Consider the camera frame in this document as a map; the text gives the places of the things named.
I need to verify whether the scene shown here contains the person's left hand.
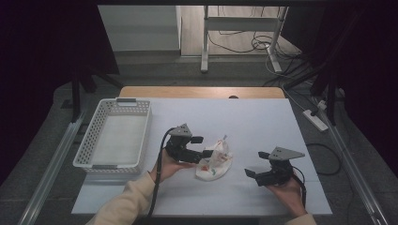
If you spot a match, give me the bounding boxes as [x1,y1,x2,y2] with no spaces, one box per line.
[149,149,196,184]

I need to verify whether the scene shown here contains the aluminium floor rail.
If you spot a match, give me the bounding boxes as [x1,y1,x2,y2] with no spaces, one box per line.
[17,111,88,225]
[325,123,390,225]

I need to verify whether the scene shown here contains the white fruit print baby pants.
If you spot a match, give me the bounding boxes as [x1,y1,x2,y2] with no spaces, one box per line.
[195,134,234,182]

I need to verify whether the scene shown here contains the black floor cable loop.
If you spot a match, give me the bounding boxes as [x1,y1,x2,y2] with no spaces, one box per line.
[304,142,343,176]

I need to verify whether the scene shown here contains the left hand-held gripper black cable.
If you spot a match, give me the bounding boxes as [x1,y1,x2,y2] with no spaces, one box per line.
[146,127,176,219]

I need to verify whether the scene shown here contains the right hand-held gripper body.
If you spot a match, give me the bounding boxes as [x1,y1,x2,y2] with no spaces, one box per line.
[254,146,306,188]

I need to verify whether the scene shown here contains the right hand-held gripper black cable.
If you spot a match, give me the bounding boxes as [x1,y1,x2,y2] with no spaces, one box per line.
[292,167,308,209]

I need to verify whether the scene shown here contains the black metal stand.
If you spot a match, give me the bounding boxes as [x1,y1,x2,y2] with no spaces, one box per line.
[69,67,125,124]
[283,62,339,127]

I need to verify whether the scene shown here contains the hand-held gripper black cable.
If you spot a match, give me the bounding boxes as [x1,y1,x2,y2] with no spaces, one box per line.
[292,167,308,209]
[146,127,176,219]

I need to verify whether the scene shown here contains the white power strip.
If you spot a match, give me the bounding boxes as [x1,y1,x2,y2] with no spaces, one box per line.
[301,109,329,132]

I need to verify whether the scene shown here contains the person's right hand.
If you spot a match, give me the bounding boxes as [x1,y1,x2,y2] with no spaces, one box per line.
[266,179,308,218]

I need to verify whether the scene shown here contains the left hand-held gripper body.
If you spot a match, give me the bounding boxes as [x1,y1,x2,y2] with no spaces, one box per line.
[164,123,205,165]

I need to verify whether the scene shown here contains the white metal desk frame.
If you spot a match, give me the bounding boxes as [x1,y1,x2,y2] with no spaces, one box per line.
[200,5,289,74]

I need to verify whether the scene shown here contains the white perforated plastic basket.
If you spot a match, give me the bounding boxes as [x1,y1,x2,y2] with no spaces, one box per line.
[72,97,153,175]

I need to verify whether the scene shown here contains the tangle of floor cables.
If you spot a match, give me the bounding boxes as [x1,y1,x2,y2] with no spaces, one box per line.
[207,6,314,88]

